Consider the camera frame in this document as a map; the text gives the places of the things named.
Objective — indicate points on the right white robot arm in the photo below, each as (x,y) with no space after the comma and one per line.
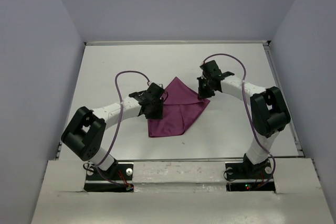
(266,108)

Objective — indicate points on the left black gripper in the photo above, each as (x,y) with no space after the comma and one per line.
(158,114)

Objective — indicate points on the purple cloth napkin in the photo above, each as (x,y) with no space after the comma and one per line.
(180,111)

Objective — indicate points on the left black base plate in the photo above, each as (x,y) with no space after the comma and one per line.
(117,179)

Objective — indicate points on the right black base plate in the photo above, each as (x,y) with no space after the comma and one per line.
(245,176)

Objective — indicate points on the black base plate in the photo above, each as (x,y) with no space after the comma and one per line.
(245,176)
(117,179)

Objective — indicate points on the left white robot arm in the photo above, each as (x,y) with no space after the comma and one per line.
(84,133)

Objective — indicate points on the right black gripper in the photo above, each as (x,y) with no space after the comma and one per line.
(201,94)

